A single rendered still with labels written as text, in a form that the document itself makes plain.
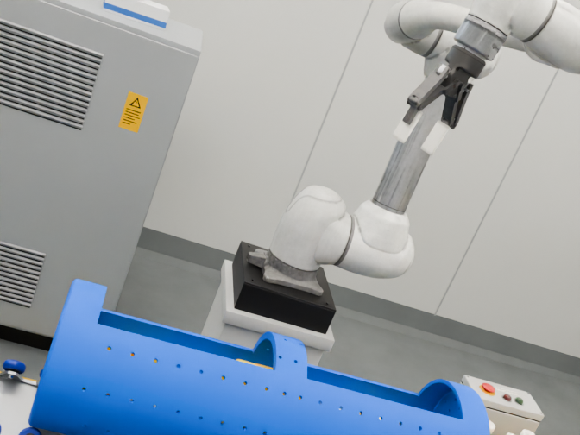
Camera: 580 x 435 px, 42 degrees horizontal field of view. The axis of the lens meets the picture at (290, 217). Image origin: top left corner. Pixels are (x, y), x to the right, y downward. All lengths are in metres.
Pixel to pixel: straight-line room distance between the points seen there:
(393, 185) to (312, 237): 0.27
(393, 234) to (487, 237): 2.70
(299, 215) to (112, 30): 1.16
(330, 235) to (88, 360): 0.90
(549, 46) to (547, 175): 3.23
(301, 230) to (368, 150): 2.36
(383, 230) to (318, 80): 2.22
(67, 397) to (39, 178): 1.77
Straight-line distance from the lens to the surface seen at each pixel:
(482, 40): 1.51
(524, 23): 1.53
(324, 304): 2.10
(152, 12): 3.02
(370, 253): 2.11
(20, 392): 1.68
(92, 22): 2.89
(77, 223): 3.11
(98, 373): 1.38
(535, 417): 2.09
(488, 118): 4.51
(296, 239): 2.06
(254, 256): 2.13
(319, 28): 4.17
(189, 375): 1.40
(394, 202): 2.11
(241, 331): 2.10
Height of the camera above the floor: 1.95
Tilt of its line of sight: 19 degrees down
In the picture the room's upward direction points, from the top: 22 degrees clockwise
